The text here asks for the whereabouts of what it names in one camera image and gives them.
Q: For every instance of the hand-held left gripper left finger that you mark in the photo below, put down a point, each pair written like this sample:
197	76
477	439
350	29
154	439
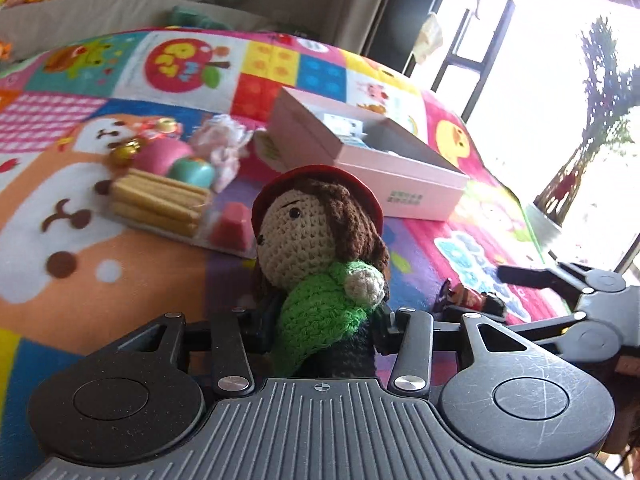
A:
230	340

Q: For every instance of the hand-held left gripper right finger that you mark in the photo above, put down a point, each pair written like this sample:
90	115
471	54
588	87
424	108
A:
415	345

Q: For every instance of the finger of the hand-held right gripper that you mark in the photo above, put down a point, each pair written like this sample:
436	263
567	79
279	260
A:
550	277
585	337

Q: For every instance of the pink heart-shaped toy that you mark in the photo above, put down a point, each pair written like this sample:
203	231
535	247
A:
230	227

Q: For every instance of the crochet doll with red hat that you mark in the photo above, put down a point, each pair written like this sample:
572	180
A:
305	240

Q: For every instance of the biscuit stick packet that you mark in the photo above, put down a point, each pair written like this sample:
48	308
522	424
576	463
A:
160	200

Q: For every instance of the pink cardboard box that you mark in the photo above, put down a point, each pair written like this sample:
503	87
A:
360	170

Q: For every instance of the pink item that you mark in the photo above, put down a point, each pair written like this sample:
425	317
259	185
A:
220	142

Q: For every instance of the white power strip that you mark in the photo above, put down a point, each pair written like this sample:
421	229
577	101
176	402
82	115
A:
340	122

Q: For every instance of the white plant pot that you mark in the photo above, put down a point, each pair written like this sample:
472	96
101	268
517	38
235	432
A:
542	225

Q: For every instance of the colourful printed blanket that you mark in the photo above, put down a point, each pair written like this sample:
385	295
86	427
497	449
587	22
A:
100	270

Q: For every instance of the pink and teal toy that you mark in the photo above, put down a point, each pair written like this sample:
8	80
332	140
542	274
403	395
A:
192	172

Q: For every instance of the tall green plant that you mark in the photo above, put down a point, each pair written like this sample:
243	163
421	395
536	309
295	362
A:
600	110

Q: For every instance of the hanging pale cloth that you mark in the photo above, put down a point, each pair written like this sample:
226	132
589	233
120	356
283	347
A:
430	35

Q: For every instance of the green cloth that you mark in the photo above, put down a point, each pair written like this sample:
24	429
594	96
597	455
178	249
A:
195	17

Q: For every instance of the beige curtain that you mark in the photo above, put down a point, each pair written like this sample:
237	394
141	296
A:
367	5

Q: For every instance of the beige sofa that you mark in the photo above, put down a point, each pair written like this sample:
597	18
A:
100	15

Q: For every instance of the black window frame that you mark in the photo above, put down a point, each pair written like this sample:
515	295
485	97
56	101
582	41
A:
492	55

